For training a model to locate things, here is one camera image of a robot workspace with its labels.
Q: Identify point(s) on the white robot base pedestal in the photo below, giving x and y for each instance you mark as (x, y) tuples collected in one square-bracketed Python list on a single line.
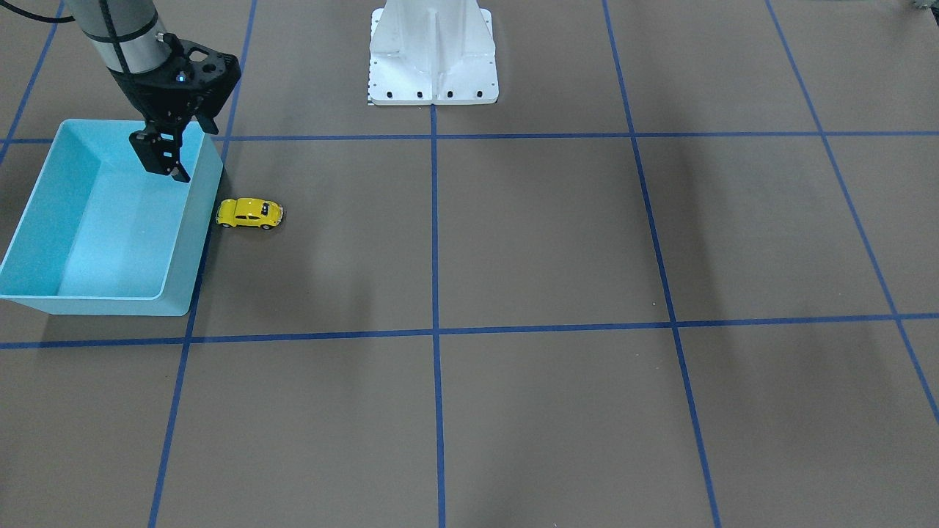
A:
[(432, 53)]

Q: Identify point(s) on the yellow beetle toy car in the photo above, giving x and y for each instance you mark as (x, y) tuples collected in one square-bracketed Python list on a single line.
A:
[(249, 212)]

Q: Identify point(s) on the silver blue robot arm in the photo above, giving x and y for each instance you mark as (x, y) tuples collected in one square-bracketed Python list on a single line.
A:
[(108, 24)]

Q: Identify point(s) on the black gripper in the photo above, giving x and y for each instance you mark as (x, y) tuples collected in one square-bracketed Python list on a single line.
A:
[(149, 98)]

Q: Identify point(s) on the light blue plastic bin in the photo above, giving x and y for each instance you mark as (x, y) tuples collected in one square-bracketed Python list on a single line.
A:
[(101, 236)]

